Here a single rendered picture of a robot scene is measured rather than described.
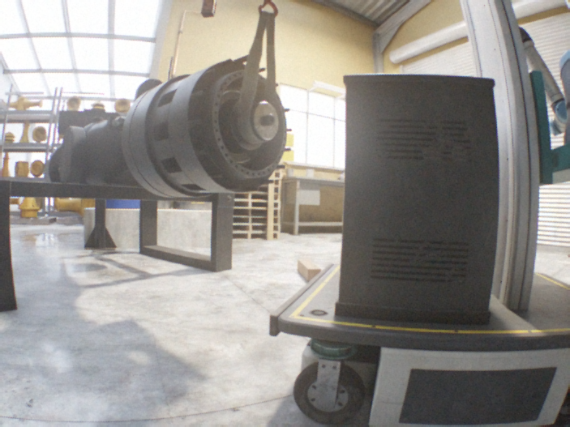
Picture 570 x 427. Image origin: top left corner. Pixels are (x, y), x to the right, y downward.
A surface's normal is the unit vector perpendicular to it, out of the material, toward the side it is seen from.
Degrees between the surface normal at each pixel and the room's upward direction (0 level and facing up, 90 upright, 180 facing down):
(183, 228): 90
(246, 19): 90
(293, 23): 90
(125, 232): 90
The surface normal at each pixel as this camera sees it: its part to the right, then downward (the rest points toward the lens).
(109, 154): -0.29, 0.01
